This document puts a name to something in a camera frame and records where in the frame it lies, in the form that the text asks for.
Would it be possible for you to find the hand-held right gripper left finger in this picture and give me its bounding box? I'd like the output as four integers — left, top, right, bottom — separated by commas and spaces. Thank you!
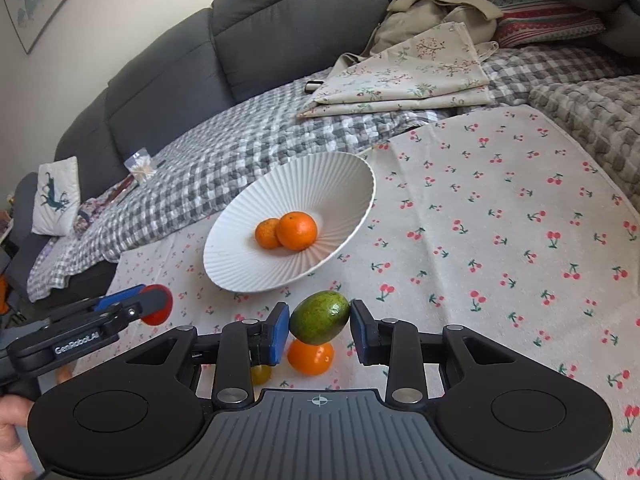
122, 302, 292, 409

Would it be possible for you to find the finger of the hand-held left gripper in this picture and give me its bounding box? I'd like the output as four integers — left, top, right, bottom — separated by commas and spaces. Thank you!
126, 287, 162, 322
94, 284, 148, 312

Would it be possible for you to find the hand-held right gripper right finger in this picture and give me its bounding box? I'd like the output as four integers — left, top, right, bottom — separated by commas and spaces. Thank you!
350, 299, 518, 406

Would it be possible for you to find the red tomato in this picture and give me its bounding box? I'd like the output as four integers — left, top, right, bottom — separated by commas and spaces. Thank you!
139, 284, 174, 325

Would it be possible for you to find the orange tangerine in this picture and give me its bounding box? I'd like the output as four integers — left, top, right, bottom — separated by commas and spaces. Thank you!
276, 211, 319, 251
287, 338, 335, 376
254, 218, 283, 250

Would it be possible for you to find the small green mango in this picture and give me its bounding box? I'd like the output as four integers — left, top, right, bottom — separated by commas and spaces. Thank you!
289, 291, 351, 346

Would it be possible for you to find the white ribbed bowl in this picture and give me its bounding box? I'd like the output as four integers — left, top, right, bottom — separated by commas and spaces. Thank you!
202, 151, 376, 293

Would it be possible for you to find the person's left hand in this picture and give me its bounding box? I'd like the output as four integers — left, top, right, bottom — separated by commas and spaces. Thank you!
0, 395, 37, 480

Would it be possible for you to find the floral fabric pouch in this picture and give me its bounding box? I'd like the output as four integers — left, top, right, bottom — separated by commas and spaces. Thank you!
74, 197, 113, 236

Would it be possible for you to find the dark red flat packet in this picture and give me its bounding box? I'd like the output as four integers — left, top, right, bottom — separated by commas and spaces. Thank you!
112, 175, 141, 206

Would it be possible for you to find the white printed cushion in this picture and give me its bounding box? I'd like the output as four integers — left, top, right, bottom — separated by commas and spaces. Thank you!
31, 156, 82, 237

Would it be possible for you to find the clear bag of cotton swabs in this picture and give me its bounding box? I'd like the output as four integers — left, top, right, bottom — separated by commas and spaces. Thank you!
124, 147, 157, 181

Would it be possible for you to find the cherry print cloth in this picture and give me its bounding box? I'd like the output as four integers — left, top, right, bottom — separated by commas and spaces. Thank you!
70, 105, 640, 480

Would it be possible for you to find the grey checkered blanket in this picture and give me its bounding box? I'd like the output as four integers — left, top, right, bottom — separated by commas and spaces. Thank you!
27, 42, 640, 303

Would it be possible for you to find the dark grey sofa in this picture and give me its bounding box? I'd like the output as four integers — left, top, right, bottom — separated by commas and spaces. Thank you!
5, 0, 436, 306

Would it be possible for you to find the floral beige cloth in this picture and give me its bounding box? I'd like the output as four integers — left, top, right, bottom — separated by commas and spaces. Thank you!
297, 21, 498, 120

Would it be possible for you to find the grey knit blanket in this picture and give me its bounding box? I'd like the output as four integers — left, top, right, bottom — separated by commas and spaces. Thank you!
527, 75, 640, 196

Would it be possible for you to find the beige canvas bag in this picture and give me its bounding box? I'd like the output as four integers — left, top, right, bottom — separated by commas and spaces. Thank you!
330, 0, 503, 78

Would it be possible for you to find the striped patterned pillow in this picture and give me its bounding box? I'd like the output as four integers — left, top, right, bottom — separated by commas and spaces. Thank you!
425, 0, 606, 48

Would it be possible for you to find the framed wall picture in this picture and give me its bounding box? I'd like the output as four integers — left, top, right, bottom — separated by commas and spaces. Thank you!
0, 0, 73, 55

